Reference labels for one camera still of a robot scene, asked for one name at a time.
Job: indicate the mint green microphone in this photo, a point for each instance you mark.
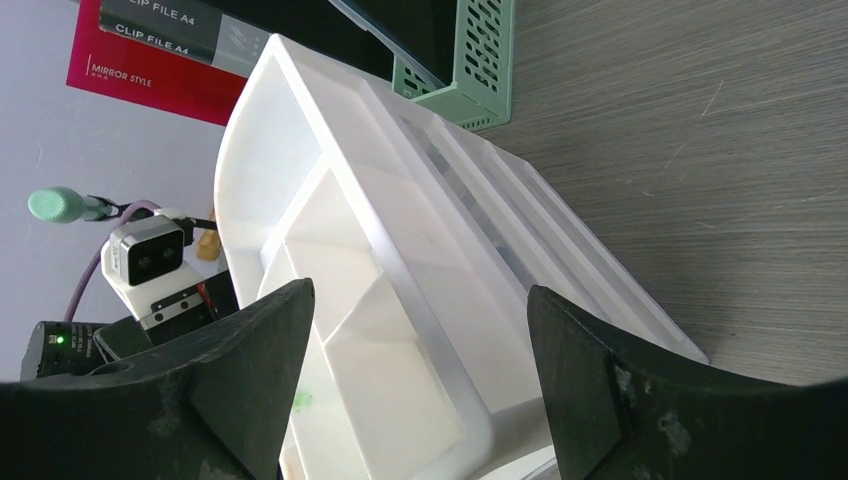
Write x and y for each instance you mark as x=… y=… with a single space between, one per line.
x=63 y=205

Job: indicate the white drawer organizer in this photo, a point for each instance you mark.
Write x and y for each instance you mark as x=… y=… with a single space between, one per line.
x=422 y=240

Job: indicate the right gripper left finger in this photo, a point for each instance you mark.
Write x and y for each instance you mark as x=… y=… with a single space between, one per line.
x=211 y=404

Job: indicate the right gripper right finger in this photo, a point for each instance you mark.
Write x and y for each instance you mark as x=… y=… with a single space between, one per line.
x=621 y=407

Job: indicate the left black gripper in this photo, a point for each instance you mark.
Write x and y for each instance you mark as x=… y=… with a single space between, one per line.
x=192 y=308

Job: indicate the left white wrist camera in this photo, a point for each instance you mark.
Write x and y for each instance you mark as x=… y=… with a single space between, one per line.
x=143 y=262

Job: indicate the red notebook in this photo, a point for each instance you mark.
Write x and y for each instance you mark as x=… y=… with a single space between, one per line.
x=124 y=69

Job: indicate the green file organizer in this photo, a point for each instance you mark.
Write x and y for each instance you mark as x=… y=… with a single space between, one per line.
x=480 y=93

